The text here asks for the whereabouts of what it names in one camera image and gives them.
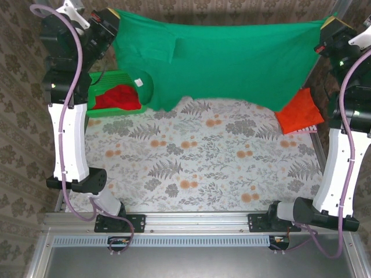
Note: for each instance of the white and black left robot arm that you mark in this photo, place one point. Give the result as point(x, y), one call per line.
point(71, 139)

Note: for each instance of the aluminium mounting rail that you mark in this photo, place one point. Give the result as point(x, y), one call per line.
point(197, 223)

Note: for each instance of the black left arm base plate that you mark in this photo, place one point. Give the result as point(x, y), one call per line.
point(136, 223)

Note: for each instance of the floral table cover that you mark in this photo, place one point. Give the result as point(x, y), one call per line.
point(179, 162)

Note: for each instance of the folded white printed t-shirt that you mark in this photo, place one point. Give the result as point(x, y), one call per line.
point(308, 129)

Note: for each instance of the aluminium frame post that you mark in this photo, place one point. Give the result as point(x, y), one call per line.
point(345, 5)
point(79, 3)

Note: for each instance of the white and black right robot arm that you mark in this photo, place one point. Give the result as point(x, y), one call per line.
point(336, 168)

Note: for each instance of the folded orange t-shirt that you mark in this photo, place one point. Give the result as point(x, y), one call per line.
point(301, 113)

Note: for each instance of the green t-shirt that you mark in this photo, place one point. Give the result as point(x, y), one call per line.
point(220, 63)

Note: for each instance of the red t-shirt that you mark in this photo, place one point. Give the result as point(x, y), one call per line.
point(119, 97)

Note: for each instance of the green plastic basket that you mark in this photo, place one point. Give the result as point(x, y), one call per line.
point(110, 78)

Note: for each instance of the grey metal panel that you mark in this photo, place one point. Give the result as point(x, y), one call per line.
point(197, 263)

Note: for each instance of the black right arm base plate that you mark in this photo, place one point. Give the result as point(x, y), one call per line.
point(256, 223)

